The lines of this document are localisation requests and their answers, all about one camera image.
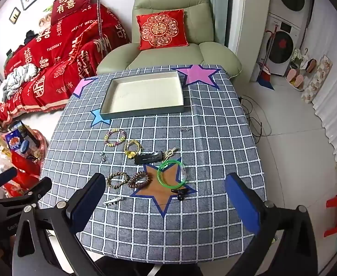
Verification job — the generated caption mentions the black floor cables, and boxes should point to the black floor cables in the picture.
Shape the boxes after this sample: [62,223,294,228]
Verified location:
[239,95,272,145]

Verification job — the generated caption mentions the black hair clip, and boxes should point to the black hair clip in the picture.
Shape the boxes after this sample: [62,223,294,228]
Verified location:
[134,151,164,166]

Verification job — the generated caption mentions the white curtain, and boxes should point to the white curtain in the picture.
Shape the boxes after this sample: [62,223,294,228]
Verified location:
[312,0,337,164]

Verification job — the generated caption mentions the grey white clothing heap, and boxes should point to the grey white clothing heap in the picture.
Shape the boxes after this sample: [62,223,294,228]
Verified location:
[0,63,39,102]

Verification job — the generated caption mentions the pale green armchair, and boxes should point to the pale green armchair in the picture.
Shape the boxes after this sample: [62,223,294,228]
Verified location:
[96,0,242,78]

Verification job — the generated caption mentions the white green slippers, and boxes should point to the white green slippers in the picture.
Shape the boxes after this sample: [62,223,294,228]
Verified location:
[291,47,305,64]

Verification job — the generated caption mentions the red printed pillow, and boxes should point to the red printed pillow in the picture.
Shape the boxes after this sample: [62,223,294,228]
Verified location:
[50,0,97,25]

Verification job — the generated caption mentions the red printed blanket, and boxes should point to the red printed blanket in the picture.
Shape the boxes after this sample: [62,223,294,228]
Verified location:
[0,3,131,128]

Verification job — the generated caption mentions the floor stand pole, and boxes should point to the floor stand pole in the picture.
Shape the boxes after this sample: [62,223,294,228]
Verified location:
[97,0,112,56]

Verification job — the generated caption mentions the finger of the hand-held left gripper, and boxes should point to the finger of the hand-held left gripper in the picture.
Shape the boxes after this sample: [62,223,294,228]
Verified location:
[0,167,18,194]
[0,177,53,217]

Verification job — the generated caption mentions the grey checked tablecloth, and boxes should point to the grey checked tablecloth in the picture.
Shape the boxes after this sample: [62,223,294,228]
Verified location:
[37,65,268,262]

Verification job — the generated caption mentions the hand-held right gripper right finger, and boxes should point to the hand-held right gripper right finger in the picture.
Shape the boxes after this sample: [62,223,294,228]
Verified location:
[225,173,319,276]

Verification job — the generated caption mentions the red handled broom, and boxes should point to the red handled broom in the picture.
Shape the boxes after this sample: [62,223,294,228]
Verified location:
[257,24,279,90]

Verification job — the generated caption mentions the small picture frame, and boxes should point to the small picture frame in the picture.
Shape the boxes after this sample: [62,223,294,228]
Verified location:
[10,7,21,24]

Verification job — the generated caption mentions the olive brown bead bracelet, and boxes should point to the olive brown bead bracelet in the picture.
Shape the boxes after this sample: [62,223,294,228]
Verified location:
[107,172,129,190]

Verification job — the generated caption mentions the white washing machine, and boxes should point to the white washing machine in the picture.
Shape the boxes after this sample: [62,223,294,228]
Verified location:
[265,13,304,77]

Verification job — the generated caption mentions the small black claw clip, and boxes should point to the small black claw clip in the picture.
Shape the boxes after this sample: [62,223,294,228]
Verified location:
[171,188,187,201]

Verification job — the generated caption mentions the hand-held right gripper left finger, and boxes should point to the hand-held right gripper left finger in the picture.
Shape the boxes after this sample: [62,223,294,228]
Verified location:
[12,173,111,276]

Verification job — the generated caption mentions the blue gift box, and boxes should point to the blue gift box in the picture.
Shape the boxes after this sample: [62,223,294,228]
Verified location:
[6,121,40,154]

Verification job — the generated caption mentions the green bangle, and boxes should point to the green bangle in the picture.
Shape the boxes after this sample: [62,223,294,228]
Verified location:
[157,159,187,190]

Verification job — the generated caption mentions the shallow cream tray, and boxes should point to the shallow cream tray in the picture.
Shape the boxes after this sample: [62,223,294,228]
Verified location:
[99,71,185,120]

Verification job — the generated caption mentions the red gift bag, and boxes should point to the red gift bag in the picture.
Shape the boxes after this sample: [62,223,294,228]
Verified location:
[0,129,50,199]

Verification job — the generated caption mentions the red embroidered cushion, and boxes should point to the red embroidered cushion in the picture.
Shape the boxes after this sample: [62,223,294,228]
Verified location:
[136,9,190,51]

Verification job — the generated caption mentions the pale sheer curtain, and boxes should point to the pale sheer curtain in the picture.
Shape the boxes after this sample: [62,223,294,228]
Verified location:
[199,0,230,47]

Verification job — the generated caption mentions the pastel bead bracelet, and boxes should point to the pastel bead bracelet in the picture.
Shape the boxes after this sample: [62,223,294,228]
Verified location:
[104,128,127,147]

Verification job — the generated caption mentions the dark brown bead bracelet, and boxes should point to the dark brown bead bracelet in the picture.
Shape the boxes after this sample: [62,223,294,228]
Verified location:
[128,171,153,189]

